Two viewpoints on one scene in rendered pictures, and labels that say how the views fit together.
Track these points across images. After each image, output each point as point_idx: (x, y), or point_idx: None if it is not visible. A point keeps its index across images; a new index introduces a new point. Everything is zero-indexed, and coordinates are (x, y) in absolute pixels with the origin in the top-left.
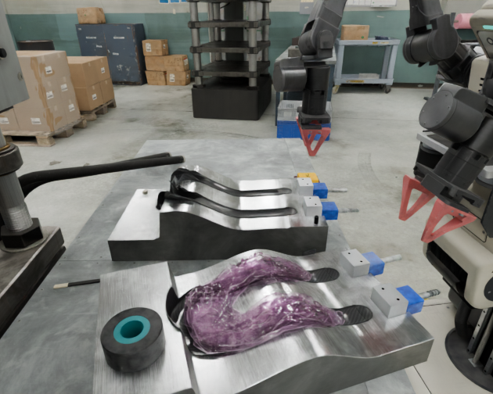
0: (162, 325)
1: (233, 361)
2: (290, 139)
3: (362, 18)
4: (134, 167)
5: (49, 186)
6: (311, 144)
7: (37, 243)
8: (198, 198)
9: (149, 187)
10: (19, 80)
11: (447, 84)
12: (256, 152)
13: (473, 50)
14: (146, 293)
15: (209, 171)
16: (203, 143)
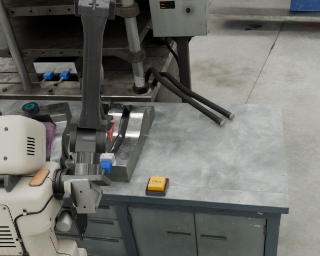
0: (27, 110)
1: None
2: (283, 197)
3: None
4: (185, 100)
5: None
6: (109, 140)
7: (135, 94)
8: None
9: (181, 116)
10: (200, 25)
11: None
12: (242, 166)
13: (74, 169)
14: (51, 111)
15: (138, 119)
16: (270, 135)
